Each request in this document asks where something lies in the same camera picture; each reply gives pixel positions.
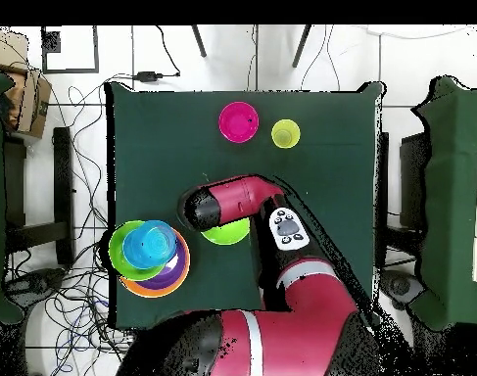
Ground large green bowl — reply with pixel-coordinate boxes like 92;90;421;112
200;217;252;247
108;219;167;282

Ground red bowl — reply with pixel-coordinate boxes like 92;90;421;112
217;101;261;145

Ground purple bowl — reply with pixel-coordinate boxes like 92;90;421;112
137;236;189;292

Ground blue bowl with ribbed bottom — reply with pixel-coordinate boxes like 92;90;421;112
121;219;179;270

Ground large orange bowl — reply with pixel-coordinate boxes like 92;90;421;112
119;229;191;299

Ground yellow ribbed cup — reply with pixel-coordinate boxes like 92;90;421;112
270;118;302;150

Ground dark green tablecloth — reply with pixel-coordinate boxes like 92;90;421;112
104;80;386;330

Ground black power adapter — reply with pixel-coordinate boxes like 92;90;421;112
135;70;164;83

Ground black stand leg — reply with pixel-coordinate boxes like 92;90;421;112
190;24;208;59
291;24;312;69

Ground black bench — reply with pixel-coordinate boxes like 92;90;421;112
4;126;75;267

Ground grey chair base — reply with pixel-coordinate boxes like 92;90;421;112
379;269;426;310

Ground black base with knob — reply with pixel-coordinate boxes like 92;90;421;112
4;267;69;310

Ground cardboard box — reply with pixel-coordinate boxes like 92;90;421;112
0;30;53;138

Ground tangle of floor cables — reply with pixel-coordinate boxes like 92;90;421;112
2;83;137;376

